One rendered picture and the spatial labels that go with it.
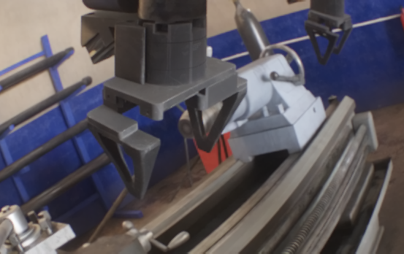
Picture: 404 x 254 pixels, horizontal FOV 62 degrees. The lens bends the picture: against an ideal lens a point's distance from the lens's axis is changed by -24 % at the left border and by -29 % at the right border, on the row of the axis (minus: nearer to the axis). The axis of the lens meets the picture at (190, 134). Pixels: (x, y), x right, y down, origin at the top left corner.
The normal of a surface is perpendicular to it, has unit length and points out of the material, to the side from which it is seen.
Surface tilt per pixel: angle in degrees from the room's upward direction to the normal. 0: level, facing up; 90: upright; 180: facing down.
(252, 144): 90
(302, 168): 36
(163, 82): 104
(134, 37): 90
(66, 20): 90
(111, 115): 30
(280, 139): 90
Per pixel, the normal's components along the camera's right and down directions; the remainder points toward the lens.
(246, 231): 0.11, -0.83
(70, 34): 0.72, -0.17
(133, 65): -0.62, 0.40
